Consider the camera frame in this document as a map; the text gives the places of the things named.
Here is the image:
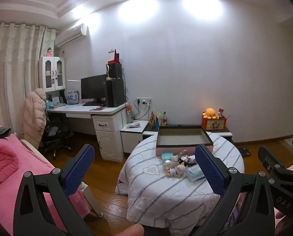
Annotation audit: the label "white hutch cabinet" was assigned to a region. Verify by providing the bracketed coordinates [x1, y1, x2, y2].
[38, 56, 67, 91]

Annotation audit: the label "white desk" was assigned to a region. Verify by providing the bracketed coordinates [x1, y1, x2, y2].
[46, 102, 129, 163]

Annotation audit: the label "small red white toys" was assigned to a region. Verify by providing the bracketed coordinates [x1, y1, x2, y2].
[216, 108, 232, 120]

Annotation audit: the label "person's right hand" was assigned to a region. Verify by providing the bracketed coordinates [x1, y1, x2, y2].
[275, 211, 293, 236]

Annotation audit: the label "pink puffer jacket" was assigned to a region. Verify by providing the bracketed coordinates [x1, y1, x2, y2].
[22, 88, 48, 150]

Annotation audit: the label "person's left hand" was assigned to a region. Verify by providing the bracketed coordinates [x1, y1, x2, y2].
[120, 224, 145, 236]

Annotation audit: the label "beige curtain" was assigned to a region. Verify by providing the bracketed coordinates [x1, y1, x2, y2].
[0, 22, 57, 138]

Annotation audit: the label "pink plush toy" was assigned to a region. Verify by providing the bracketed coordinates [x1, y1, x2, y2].
[164, 163, 187, 178]

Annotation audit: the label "blue white printed box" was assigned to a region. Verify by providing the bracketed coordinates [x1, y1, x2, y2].
[67, 90, 78, 104]

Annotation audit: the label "black computer monitor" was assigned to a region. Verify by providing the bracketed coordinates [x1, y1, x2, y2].
[81, 74, 108, 106]

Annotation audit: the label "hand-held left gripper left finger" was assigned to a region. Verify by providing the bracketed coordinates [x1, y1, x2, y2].
[13, 143, 96, 236]

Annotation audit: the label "pink storage box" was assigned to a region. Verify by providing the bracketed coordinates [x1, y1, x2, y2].
[156, 125, 214, 156]

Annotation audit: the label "white nightstand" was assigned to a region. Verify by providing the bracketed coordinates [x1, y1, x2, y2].
[120, 120, 149, 156]

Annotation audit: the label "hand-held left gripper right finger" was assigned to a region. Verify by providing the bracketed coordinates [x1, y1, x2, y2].
[195, 145, 276, 236]

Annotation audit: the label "orange octopus plush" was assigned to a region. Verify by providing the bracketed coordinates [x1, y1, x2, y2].
[202, 108, 219, 120]

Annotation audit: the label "white bed frame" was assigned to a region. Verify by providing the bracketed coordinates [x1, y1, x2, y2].
[20, 139, 104, 218]

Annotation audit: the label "black computer tower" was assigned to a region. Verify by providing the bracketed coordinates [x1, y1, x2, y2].
[106, 79, 125, 108]

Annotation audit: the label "round table, striped cloth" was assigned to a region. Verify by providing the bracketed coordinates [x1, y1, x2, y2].
[115, 130, 245, 235]

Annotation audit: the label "red printed box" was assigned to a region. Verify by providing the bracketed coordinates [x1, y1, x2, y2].
[202, 117, 227, 131]

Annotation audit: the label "black speaker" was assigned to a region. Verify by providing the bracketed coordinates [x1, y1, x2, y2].
[109, 63, 122, 79]

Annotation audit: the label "white air conditioner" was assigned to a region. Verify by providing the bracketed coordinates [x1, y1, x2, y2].
[55, 23, 88, 48]

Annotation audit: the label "black power cable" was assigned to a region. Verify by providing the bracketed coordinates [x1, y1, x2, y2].
[134, 100, 141, 121]

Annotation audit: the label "pink bed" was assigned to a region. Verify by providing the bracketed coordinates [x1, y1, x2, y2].
[0, 121, 90, 236]

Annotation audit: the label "clear plastic box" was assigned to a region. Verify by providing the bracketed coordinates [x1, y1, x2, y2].
[186, 165, 206, 182]

